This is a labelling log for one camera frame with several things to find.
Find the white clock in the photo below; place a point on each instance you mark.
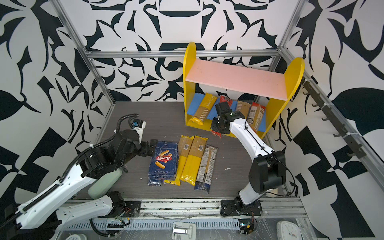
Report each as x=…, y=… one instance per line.
x=288, y=231
x=77, y=237

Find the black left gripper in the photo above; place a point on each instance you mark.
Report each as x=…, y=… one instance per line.
x=144, y=150

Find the small red spaghetti bag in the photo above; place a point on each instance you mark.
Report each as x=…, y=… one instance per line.
x=255, y=116

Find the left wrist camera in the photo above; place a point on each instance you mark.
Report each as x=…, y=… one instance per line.
x=139, y=126

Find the yellow spaghetti bag back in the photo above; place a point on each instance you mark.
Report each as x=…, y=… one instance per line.
x=194, y=158

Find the blue Barilla pasta box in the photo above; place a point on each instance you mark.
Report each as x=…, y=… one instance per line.
x=164, y=162

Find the yellow spaghetti bag front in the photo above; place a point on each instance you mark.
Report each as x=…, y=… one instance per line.
x=244, y=108

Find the white latch bracket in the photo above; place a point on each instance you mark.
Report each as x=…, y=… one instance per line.
x=184, y=231

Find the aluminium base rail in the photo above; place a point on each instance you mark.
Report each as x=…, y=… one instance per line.
x=190, y=208

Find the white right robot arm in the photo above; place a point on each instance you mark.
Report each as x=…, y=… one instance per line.
x=268, y=169

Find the white cable duct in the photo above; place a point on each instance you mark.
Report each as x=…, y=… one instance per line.
x=201, y=224

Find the yellow spaghetti bag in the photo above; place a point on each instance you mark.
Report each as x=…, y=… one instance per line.
x=201, y=107
x=194, y=158
x=184, y=147
x=244, y=108

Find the white clock left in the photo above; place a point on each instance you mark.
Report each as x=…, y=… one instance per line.
x=77, y=237

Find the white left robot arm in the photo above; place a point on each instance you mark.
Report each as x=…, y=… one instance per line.
x=44, y=215

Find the clear white label spaghetti bag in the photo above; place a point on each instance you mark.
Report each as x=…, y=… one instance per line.
x=205, y=174

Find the white clock right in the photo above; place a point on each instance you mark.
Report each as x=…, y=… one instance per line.
x=288, y=231

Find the yellow pink blue shelf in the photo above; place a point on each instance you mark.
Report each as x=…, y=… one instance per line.
x=279, y=88

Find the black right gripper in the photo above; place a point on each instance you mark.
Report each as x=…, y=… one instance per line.
x=214, y=127

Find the long red spaghetti bag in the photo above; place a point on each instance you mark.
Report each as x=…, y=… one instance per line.
x=222, y=99

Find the green pad left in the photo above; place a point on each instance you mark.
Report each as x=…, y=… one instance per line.
x=104, y=184

